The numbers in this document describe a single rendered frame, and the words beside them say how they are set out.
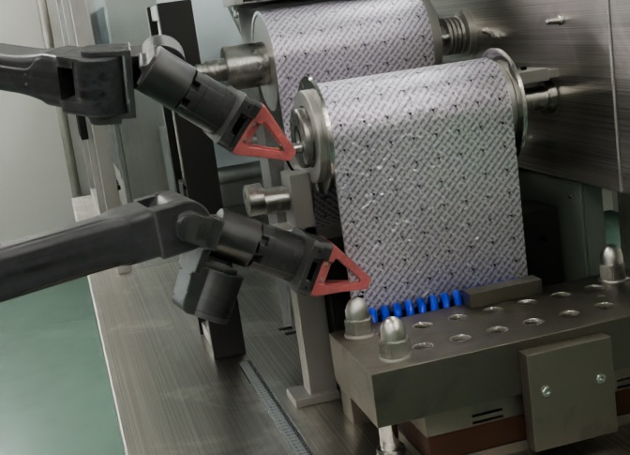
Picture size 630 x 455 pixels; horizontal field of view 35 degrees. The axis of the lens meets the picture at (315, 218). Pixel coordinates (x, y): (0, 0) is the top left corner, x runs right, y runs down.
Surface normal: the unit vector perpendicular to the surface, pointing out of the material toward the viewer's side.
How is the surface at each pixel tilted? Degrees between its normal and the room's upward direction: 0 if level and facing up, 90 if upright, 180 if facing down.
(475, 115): 90
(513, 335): 0
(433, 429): 90
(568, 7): 90
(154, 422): 0
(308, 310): 90
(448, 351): 0
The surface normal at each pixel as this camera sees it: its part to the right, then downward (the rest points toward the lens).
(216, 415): -0.13, -0.97
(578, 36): -0.96, 0.18
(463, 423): 0.26, 0.16
